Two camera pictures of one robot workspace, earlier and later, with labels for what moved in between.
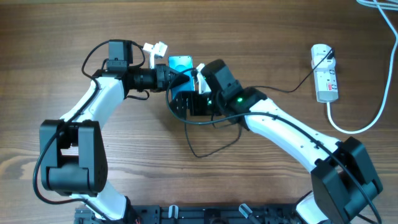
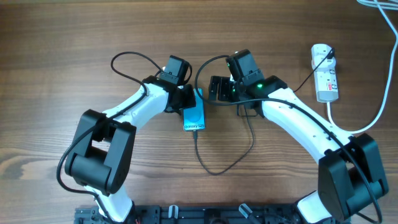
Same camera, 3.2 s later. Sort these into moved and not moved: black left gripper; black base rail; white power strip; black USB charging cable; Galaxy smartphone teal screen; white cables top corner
Moved: black left gripper; black USB charging cable; Galaxy smartphone teal screen
Not moved: white power strip; black base rail; white cables top corner
